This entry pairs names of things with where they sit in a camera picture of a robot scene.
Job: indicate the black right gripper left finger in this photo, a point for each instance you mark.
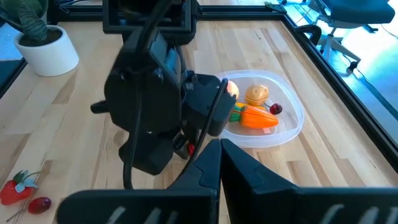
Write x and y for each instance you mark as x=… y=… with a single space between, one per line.
x=186 y=202

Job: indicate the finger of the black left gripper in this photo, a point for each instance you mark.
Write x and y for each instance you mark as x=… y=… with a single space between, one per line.
x=183 y=146
x=193 y=137

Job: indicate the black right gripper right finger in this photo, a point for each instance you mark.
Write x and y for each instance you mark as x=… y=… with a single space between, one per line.
x=264 y=202

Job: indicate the small pink toy fruit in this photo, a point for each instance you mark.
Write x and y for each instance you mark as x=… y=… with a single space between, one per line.
x=191 y=149

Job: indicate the pink orange toy peach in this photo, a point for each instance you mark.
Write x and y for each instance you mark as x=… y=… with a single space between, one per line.
x=234 y=90

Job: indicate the tan toy potato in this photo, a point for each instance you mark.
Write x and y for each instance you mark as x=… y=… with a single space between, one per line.
x=257 y=95

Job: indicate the clear plastic tupperware container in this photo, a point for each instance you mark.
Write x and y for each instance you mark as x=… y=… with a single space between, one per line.
x=289 y=124

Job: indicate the red toy cherry with stem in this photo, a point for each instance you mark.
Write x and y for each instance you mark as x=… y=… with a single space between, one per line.
x=276 y=109
x=39 y=205

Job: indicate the red toy strawberry with leaves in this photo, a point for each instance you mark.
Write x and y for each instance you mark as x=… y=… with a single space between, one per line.
x=14 y=193

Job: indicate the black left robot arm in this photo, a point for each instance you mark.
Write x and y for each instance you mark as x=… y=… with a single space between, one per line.
x=183 y=35

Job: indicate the white plant pot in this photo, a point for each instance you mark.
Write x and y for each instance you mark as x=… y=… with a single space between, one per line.
x=49 y=59

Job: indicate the green leafy plant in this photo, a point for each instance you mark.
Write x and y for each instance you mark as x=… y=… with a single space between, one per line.
x=31 y=25

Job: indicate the black white office chair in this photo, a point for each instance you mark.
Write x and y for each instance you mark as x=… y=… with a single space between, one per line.
x=357 y=11

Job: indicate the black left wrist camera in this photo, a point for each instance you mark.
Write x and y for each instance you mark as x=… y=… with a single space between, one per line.
x=208 y=105

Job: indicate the black frame hook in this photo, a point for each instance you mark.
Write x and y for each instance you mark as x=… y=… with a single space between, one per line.
x=314 y=31

